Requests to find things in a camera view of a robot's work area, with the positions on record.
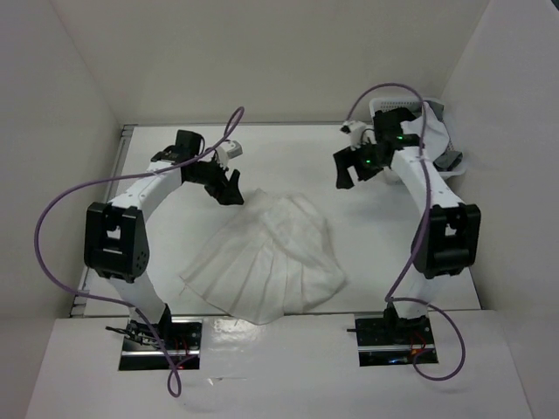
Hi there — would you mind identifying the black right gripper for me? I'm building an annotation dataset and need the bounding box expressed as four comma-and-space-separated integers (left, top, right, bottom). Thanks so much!
333, 137, 386, 189

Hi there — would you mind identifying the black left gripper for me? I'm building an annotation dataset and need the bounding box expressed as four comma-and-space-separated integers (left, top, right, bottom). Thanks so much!
186, 151, 243, 205

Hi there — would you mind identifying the white pleated skirt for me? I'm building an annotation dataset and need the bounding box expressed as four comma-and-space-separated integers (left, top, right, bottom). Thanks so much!
180, 189, 346, 325

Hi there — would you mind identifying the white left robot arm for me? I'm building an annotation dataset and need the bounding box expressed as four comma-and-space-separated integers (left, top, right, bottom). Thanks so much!
84, 130, 244, 349

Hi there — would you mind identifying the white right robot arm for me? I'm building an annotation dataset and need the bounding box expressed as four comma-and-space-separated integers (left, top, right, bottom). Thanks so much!
227, 101, 481, 343

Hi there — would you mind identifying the black garment in basket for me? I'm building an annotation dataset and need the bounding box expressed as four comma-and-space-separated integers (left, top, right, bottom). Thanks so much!
373, 107, 417, 134

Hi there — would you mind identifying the white plastic basket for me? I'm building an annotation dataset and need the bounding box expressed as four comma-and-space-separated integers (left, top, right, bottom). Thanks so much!
369, 95, 466, 179

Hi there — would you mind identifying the white garment in basket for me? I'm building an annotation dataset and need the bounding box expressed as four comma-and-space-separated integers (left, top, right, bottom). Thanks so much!
401, 101, 450, 161

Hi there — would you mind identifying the grey garment in basket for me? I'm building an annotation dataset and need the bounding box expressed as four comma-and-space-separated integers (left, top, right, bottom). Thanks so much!
427, 99, 463, 172

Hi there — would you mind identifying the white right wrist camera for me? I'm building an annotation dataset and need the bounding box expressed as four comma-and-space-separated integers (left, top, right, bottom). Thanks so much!
340, 120, 372, 149

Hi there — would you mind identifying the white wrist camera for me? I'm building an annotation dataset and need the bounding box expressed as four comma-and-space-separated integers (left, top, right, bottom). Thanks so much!
340, 120, 372, 149
216, 140, 243, 169

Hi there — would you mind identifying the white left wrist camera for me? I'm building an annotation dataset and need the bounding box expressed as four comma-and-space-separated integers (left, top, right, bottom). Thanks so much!
216, 140, 243, 169

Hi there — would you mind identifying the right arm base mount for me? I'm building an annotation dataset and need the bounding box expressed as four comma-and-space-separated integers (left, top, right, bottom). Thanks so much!
347, 314, 438, 367

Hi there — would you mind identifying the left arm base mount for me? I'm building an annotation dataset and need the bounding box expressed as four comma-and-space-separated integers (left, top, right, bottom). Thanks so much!
104, 316, 205, 371

